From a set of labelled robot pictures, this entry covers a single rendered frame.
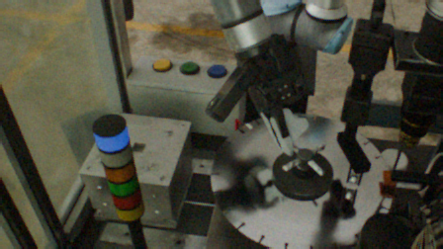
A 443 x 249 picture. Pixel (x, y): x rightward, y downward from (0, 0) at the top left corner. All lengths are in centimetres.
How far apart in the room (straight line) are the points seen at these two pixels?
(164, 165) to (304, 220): 31
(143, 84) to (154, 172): 29
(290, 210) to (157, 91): 50
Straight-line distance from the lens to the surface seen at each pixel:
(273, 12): 128
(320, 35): 125
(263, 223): 77
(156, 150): 96
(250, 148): 87
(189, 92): 111
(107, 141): 63
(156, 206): 95
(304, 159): 79
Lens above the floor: 158
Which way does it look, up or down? 40 degrees down
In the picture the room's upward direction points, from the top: 4 degrees clockwise
